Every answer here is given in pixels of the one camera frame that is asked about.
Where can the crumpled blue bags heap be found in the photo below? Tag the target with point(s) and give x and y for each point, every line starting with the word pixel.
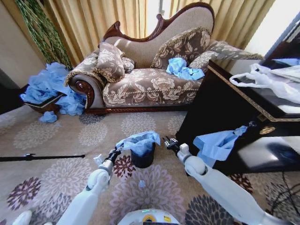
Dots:
pixel 184 69

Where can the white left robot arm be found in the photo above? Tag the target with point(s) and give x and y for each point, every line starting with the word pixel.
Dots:
pixel 91 187

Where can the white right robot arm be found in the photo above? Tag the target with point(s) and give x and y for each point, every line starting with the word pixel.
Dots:
pixel 222 187

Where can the green hanging plant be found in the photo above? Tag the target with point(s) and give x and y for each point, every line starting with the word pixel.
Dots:
pixel 44 32

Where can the beige pleated curtain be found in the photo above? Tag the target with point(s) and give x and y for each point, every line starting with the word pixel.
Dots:
pixel 98 21

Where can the dark furniture piece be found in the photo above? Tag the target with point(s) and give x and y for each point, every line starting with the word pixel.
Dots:
pixel 8 93

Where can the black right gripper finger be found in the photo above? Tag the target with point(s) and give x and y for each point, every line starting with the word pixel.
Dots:
pixel 166 141
pixel 173 141

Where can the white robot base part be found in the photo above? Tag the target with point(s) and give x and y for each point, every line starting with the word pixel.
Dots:
pixel 22 218

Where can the black cabinet with gold trim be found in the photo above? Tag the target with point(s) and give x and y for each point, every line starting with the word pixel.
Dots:
pixel 236 117

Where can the pile of blue bags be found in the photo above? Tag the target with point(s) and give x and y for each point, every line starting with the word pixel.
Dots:
pixel 50 84

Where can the small floral cushion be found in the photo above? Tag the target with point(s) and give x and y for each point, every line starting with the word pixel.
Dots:
pixel 203 60

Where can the small dark wooden stool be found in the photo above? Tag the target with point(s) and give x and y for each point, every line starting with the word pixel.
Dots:
pixel 44 104

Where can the small blue plastic scrap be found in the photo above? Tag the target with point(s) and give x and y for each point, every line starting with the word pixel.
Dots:
pixel 141 184

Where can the crumpled blue bag ball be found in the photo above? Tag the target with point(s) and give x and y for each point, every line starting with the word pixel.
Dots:
pixel 48 117

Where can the floral square pillow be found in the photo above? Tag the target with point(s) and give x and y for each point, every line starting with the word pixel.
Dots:
pixel 110 62

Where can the floral patterned carpet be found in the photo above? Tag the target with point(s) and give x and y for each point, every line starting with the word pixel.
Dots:
pixel 70 145

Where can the small black trash bin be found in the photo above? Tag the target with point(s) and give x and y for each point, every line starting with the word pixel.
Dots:
pixel 143 158

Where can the white plastic bag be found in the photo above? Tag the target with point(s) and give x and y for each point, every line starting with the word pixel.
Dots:
pixel 269 80

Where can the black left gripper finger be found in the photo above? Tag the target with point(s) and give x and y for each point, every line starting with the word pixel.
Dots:
pixel 121 149
pixel 117 147

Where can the black pole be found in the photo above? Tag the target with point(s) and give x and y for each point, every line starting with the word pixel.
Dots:
pixel 42 157

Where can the small floral bolster pillow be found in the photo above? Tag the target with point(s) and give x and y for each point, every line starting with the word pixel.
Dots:
pixel 128 63

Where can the dark flat screen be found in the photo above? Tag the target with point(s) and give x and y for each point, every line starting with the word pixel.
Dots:
pixel 287 37

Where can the white robot front shell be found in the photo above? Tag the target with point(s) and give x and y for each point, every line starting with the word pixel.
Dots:
pixel 148 217

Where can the floral upholstered chaise sofa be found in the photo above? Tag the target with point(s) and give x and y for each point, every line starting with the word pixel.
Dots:
pixel 152 86

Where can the blue garbage bag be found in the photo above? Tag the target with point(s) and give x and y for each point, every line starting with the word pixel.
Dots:
pixel 140 140

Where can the large fringed floral cushion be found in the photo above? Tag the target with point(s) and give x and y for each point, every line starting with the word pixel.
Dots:
pixel 185 45

